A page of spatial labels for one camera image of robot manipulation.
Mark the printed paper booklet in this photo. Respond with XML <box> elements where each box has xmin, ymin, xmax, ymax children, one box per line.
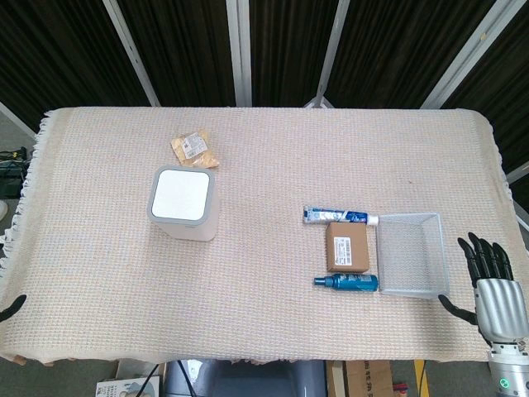
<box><xmin>95</xmin><ymin>375</ymin><xmax>163</xmax><ymax>397</ymax></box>

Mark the brown printed cardboard carton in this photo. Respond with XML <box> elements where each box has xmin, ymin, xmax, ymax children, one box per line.
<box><xmin>326</xmin><ymin>359</ymin><xmax>394</xmax><ymax>397</ymax></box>

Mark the blue white toothpaste tube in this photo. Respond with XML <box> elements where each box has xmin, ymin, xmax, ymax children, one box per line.
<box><xmin>303</xmin><ymin>206</ymin><xmax>380</xmax><ymax>227</ymax></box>

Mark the white square container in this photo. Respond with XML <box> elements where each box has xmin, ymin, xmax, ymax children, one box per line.
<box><xmin>148</xmin><ymin>165</ymin><xmax>218</xmax><ymax>242</ymax></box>

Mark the silver wire mesh basket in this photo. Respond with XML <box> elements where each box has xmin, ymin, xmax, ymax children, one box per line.
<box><xmin>374</xmin><ymin>212</ymin><xmax>450</xmax><ymax>299</ymax></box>

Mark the white metal frame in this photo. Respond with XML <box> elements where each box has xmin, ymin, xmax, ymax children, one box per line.
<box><xmin>0</xmin><ymin>0</ymin><xmax>529</xmax><ymax>195</ymax></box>

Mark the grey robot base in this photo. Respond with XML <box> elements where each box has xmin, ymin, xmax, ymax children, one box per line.
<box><xmin>164</xmin><ymin>358</ymin><xmax>328</xmax><ymax>397</ymax></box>

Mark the beige woven tablecloth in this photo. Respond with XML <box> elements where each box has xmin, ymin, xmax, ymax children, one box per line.
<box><xmin>0</xmin><ymin>106</ymin><xmax>529</xmax><ymax>366</ymax></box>

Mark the crumpled brown snack wrapper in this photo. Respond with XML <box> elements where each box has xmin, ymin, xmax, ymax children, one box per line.
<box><xmin>170</xmin><ymin>129</ymin><xmax>220</xmax><ymax>169</ymax></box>

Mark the blue spray bottle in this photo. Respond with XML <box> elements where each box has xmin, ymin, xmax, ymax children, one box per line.
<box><xmin>312</xmin><ymin>273</ymin><xmax>379</xmax><ymax>293</ymax></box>

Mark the brown cardboard box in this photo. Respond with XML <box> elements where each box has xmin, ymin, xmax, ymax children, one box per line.
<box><xmin>325</xmin><ymin>222</ymin><xmax>370</xmax><ymax>274</ymax></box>

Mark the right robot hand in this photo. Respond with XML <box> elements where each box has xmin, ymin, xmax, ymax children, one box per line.
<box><xmin>437</xmin><ymin>232</ymin><xmax>529</xmax><ymax>347</ymax></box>

